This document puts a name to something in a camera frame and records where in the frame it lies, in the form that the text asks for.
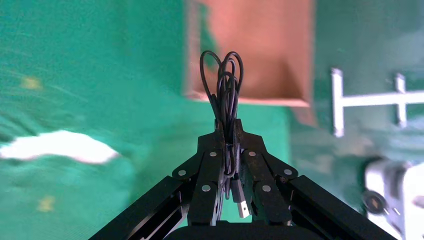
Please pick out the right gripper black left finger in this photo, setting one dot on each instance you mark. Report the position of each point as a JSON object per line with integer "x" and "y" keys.
{"x": 205, "y": 198}

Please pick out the white wheeled background robot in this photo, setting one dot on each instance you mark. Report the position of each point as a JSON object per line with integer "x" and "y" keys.
{"x": 414, "y": 185}

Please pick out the green table cloth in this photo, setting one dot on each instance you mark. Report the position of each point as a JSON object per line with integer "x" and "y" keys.
{"x": 99, "y": 66}

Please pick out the white standing desk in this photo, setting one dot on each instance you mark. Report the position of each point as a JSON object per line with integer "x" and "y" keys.
{"x": 364, "y": 99}

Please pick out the open brown cardboard box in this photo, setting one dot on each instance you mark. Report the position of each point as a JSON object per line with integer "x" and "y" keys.
{"x": 265, "y": 49}

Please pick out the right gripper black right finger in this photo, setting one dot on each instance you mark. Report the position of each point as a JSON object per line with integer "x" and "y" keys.
{"x": 265, "y": 198}

